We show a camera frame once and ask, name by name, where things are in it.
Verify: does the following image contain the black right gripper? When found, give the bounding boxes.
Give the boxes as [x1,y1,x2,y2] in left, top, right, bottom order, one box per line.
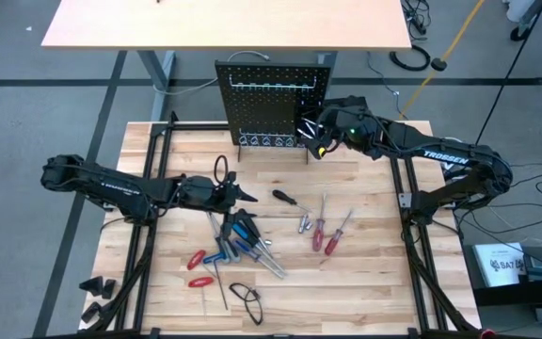
[304,107,388,160]

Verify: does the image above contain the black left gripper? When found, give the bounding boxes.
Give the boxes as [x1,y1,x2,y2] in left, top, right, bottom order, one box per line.
[179,175,259,226]

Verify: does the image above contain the clear blue handled screwdriver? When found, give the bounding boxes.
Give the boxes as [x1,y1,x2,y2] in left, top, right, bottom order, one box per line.
[234,238,285,280]

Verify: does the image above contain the grey black handled screwdriver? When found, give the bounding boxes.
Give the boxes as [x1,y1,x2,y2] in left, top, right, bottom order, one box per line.
[209,211,243,264]
[206,211,231,263]

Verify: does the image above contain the black plastic peg board bin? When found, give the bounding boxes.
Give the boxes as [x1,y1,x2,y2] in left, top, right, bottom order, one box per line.
[294,105,324,145]

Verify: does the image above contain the black metal peg board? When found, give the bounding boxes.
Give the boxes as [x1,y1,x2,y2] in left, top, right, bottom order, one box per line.
[214,60,332,165]

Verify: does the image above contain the clear safety glasses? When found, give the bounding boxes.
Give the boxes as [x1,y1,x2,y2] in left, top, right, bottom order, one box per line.
[228,282,264,327]

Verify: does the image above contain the light wood desk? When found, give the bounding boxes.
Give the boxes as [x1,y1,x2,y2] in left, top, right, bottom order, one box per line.
[40,0,413,124]

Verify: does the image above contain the black printed spare part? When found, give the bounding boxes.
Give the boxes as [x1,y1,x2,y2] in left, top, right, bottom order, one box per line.
[78,276,104,299]
[80,300,104,324]
[101,278,118,300]

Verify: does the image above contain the white printed box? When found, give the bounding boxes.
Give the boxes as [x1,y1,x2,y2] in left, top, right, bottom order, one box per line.
[471,241,527,288]

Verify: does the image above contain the grey cart leg with caster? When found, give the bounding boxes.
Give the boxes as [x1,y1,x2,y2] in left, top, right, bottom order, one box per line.
[503,0,542,57]

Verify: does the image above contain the black equipment stand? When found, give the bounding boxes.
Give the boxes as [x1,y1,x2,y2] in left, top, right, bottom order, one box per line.
[461,244,542,310]

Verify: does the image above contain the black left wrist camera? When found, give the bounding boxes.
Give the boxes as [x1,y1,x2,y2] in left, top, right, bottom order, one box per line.
[222,212,235,241]

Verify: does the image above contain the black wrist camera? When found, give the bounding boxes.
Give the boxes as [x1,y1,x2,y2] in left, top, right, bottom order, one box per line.
[334,95,370,114]
[222,212,235,241]

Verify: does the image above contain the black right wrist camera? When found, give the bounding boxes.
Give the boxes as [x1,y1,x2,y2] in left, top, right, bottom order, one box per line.
[334,95,370,114]

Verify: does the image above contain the silver ring screwdriver rail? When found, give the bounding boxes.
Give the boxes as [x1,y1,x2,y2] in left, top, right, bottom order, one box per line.
[238,129,297,148]

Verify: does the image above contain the blue T-handle hex key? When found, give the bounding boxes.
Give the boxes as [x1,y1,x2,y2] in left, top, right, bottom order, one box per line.
[203,250,230,311]

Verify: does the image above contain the silver multi-hook tool rail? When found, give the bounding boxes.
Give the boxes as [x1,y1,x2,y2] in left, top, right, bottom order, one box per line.
[229,76,319,92]

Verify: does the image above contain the thin grey cable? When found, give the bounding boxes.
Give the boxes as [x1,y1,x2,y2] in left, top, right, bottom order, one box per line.
[366,50,409,119]

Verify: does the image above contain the black aluminium table frame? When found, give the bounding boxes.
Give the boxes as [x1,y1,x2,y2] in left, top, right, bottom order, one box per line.
[78,110,484,339]

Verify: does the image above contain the coiled black cable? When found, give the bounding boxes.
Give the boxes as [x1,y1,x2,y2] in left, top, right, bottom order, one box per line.
[389,43,432,73]

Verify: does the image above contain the black power strip with cables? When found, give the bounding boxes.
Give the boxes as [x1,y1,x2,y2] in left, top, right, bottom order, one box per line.
[401,0,433,39]

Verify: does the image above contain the thick yellow cable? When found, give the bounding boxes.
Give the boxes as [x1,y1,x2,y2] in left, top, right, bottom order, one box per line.
[396,0,487,120]

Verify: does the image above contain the long black cable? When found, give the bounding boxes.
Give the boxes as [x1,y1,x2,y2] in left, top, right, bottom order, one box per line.
[475,0,542,145]

